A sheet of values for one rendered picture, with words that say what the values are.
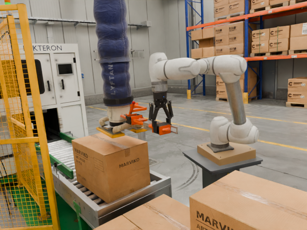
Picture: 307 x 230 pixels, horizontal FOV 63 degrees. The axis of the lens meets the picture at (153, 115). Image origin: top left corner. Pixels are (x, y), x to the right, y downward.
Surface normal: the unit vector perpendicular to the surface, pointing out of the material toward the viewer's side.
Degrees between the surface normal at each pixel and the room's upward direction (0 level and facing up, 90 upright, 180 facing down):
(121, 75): 68
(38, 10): 90
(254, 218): 0
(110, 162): 90
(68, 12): 90
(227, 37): 91
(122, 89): 76
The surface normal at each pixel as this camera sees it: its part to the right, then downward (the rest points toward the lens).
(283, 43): -0.76, 0.17
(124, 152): 0.65, 0.11
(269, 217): -0.07, -0.98
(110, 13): 0.22, 0.16
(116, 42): 0.33, -0.09
